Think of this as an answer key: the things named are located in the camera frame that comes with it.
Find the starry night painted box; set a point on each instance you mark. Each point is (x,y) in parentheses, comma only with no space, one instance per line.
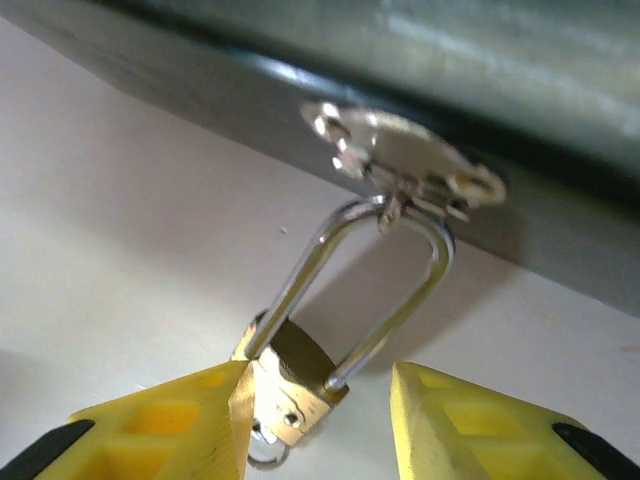
(500,75)

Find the small silver key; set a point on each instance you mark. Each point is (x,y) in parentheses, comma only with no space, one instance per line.
(262,436)

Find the brass padlock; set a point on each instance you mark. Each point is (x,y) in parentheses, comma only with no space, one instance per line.
(300,395)

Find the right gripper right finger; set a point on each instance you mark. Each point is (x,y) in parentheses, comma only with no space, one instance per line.
(500,430)

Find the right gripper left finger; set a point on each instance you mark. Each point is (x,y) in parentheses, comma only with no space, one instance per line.
(150,425)

